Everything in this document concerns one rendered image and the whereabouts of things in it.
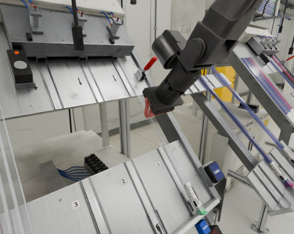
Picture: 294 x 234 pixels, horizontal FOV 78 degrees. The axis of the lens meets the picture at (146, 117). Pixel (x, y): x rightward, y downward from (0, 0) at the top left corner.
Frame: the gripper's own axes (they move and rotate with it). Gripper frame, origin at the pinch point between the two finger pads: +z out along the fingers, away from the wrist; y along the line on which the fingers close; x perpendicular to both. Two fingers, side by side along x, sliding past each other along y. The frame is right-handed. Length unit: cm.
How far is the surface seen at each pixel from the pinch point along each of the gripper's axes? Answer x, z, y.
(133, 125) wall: -62, 185, -115
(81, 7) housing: -37.3, -5.1, 7.7
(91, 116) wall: -83, 166, -51
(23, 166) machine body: -14, 59, 31
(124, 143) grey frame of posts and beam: -4.1, 40.3, -10.3
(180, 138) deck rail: 9.9, 1.5, -8.0
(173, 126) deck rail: 5.6, 1.8, -8.0
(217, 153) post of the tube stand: 20.1, 10.1, -29.7
